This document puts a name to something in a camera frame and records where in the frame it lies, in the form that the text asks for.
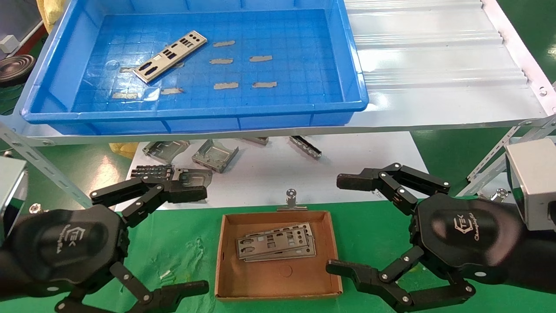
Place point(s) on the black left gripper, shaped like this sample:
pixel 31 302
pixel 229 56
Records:
pixel 65 248

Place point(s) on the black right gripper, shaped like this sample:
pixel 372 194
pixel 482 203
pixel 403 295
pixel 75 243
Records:
pixel 464 234

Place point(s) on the brown cardboard box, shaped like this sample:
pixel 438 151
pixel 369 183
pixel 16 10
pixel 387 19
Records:
pixel 278 278

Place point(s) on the blue plastic tray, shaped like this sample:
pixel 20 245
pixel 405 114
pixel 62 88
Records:
pixel 282 100

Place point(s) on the small white box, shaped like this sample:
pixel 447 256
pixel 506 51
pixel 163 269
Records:
pixel 8 43

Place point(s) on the green table cloth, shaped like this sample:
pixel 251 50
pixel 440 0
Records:
pixel 369 230

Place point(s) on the yellow plastic bag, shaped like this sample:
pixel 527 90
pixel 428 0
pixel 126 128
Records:
pixel 124 150
pixel 52 13

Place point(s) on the white corrugated metal shelf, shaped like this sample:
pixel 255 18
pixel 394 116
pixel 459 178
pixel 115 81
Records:
pixel 434 65

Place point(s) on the black round disc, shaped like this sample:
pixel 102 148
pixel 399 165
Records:
pixel 15 69

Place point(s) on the silver sheet metal bracket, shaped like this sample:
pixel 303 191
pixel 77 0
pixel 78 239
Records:
pixel 167 152
pixel 215 156
pixel 197 174

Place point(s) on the narrow silver metal bracket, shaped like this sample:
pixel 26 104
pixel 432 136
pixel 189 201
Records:
pixel 258 140
pixel 306 147

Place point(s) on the white perforated shelf post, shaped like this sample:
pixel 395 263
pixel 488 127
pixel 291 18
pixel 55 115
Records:
pixel 495 150
pixel 30 154

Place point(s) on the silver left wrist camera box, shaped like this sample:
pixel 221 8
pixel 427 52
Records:
pixel 11 191

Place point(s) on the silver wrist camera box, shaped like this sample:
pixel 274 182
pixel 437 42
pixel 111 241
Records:
pixel 534 182
pixel 11 191

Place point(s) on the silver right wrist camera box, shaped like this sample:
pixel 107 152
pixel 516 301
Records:
pixel 534 182

